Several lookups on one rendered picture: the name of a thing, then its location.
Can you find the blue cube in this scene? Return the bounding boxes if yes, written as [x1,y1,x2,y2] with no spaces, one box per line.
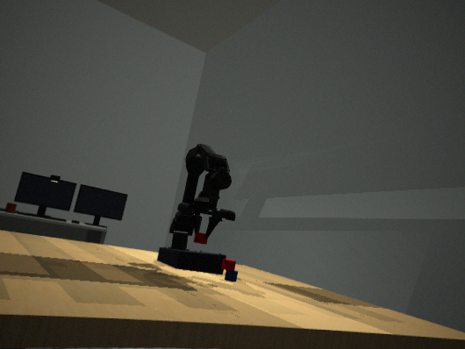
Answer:
[225,270,238,281]

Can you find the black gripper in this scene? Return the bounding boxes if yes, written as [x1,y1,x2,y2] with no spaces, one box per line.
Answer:
[178,189,235,239]

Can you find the red cube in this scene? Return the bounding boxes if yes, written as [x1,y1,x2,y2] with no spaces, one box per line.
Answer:
[194,232,207,244]
[222,259,236,271]

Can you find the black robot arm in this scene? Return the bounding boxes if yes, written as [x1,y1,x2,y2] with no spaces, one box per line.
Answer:
[169,144,232,251]

